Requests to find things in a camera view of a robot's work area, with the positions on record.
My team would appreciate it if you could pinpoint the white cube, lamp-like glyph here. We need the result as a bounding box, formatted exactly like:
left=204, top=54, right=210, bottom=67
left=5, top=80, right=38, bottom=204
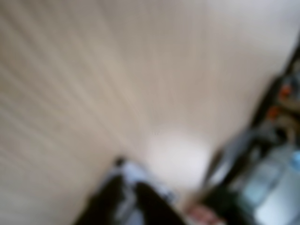
left=114, top=157, right=178, bottom=207

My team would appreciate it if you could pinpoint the speckled black gripper right finger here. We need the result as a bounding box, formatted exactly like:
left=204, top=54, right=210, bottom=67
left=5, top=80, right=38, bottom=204
left=135, top=181, right=186, bottom=225

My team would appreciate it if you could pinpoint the clear plastic bottle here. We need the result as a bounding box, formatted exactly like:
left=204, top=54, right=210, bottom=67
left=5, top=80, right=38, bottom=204
left=243, top=145, right=300, bottom=225

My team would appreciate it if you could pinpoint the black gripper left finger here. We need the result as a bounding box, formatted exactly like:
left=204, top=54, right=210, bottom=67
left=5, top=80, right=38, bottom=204
left=74, top=175, right=132, bottom=225

